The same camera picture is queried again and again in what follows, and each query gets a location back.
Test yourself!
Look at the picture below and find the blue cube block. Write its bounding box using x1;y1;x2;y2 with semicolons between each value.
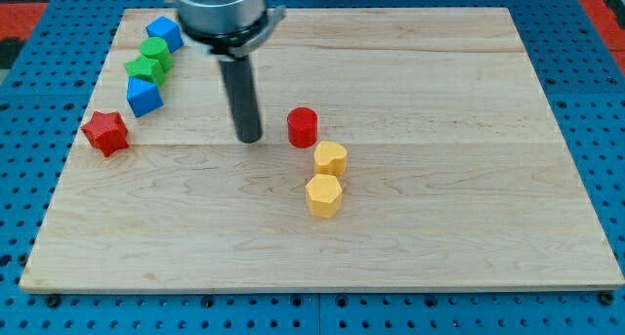
146;16;184;53

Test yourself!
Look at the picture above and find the light wooden board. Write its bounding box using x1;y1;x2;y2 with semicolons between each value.
20;8;624;294

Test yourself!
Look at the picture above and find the red cylinder block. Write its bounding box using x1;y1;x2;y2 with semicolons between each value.
287;107;318;148

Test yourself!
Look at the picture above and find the green cylinder block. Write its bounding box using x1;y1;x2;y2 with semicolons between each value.
140;37;173;72

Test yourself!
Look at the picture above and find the yellow hexagon block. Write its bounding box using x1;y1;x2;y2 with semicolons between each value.
306;174;343;219

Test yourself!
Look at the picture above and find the yellow heart block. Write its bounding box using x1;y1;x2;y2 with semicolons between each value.
313;141;348;176

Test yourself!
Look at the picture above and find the blue triangular block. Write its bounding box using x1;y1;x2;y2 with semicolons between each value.
126;77;164;117

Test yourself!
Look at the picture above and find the green star block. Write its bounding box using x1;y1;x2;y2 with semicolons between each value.
124;55;165;86

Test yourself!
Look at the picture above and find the red star block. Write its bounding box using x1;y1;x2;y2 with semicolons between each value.
81;111;129;157

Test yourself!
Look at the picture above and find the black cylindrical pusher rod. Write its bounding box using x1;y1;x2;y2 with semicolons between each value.
219;56;263;144

